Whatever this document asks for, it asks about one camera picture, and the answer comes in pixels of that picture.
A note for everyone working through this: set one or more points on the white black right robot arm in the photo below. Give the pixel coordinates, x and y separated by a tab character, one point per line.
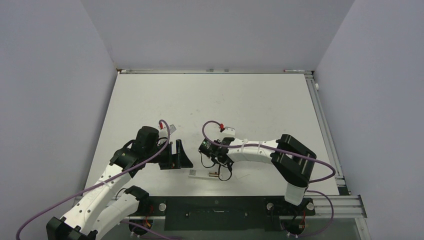
295	170

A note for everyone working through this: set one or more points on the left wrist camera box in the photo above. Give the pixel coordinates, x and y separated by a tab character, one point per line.
167	130

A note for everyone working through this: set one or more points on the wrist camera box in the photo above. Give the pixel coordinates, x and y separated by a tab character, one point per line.
167	130
227	131

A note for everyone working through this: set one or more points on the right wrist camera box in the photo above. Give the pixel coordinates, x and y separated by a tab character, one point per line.
227	131

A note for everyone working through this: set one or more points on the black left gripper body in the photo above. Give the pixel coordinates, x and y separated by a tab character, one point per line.
166	159

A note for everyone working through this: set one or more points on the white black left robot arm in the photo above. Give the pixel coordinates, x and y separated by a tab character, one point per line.
91	218

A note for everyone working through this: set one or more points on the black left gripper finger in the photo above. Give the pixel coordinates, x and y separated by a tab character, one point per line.
188	163
178	157

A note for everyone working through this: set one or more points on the white remote control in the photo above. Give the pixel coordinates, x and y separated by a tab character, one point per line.
204	174

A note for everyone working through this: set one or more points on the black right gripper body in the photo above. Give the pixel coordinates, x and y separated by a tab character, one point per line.
220	140

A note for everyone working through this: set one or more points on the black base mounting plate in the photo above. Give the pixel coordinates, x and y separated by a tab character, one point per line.
224	213

